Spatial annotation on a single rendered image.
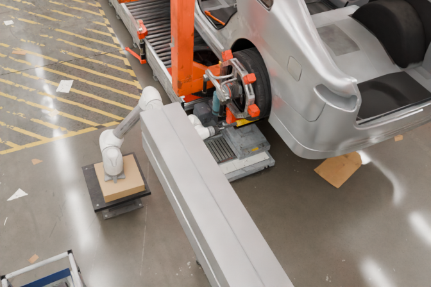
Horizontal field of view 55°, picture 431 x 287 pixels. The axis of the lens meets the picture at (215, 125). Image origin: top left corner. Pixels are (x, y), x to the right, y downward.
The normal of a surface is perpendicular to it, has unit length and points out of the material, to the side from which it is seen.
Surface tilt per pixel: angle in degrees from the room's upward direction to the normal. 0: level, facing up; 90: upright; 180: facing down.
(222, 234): 0
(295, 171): 0
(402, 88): 0
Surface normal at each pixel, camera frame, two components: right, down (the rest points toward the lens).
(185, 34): 0.44, 0.66
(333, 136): -0.07, 0.72
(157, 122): 0.06, -0.69
